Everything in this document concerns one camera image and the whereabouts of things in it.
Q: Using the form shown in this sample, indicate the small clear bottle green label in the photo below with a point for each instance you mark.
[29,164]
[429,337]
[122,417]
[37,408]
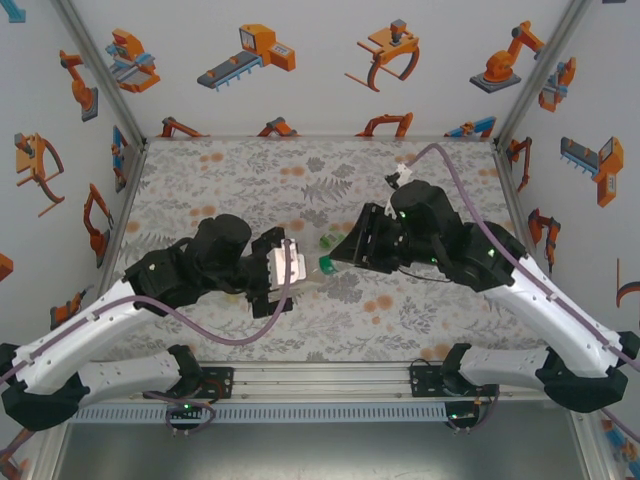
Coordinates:
[330,241]

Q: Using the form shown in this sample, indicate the clear bottle green neck label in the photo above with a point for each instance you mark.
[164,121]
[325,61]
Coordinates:
[327,265]

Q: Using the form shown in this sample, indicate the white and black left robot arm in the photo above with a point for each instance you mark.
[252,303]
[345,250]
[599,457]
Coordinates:
[75,330]

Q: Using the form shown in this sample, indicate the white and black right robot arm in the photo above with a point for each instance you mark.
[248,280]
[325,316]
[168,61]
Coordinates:
[550,320]

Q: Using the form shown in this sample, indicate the grey floral table cover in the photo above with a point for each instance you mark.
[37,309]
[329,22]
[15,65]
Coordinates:
[400,325]

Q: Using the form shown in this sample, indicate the small controller board with led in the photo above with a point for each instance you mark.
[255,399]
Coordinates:
[186,409]
[462,415]

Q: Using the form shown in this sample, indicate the aluminium side rail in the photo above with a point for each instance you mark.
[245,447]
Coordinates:
[512,200]
[125,200]

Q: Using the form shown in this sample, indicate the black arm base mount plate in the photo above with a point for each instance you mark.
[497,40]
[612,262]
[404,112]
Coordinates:
[222,384]
[422,382]

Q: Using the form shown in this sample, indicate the long aluminium base rail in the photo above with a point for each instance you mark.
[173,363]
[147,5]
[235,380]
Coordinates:
[320,382]

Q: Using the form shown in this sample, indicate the aluminium corner frame post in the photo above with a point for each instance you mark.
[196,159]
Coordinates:
[103,75]
[539,75]
[592,450]

